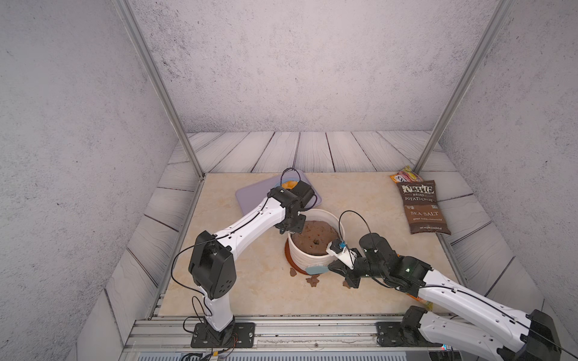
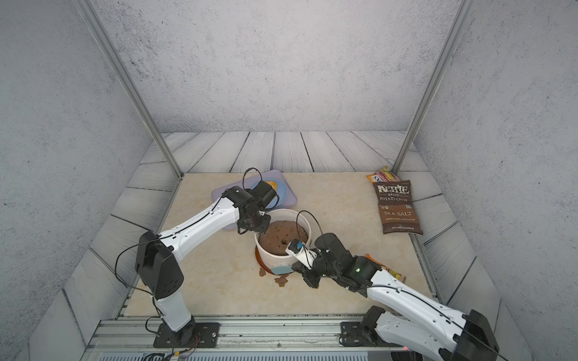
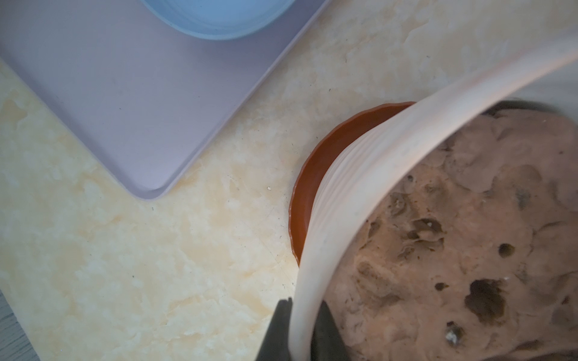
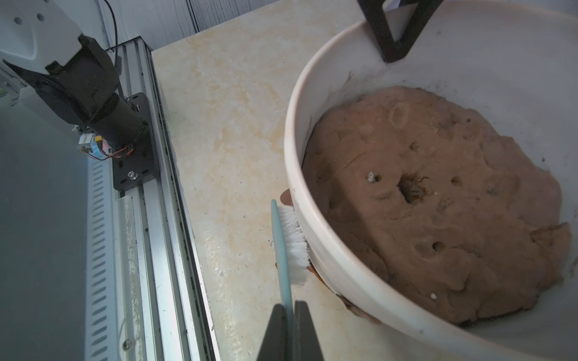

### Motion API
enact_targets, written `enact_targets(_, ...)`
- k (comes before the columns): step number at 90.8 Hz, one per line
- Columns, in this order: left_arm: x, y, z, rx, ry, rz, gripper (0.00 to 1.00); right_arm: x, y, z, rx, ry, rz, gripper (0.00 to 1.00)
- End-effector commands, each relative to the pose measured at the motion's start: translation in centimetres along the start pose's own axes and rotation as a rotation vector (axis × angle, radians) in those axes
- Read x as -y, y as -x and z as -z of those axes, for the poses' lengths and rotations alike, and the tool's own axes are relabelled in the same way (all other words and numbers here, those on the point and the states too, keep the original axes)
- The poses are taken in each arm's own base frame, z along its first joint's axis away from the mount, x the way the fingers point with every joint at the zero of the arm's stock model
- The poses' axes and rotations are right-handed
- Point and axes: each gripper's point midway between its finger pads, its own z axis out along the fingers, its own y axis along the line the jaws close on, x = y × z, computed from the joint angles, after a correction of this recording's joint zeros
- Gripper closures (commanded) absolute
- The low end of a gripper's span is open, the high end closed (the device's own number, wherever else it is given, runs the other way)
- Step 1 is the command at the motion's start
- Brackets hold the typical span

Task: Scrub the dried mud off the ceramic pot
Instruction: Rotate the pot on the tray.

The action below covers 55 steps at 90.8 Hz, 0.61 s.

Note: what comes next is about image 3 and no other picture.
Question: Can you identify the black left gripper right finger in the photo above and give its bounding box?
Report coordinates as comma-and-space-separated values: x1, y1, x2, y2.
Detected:
311, 301, 351, 361

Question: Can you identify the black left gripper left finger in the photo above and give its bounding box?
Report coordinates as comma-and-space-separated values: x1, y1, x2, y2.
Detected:
255, 298, 293, 361

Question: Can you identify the white ceramic pot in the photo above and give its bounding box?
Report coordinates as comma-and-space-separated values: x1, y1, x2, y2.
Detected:
288, 31, 577, 360

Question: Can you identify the brown soil in pot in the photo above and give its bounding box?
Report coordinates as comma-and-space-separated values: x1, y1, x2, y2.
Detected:
325, 109, 577, 360

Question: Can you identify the terracotta saucer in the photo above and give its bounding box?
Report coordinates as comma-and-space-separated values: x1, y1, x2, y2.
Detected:
287, 101, 416, 267

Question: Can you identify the lavender plastic tray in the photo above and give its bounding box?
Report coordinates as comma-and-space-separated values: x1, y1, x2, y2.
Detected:
1, 1, 327, 200

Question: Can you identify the blue plate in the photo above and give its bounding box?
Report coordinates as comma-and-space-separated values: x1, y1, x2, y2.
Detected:
143, 0, 294, 41

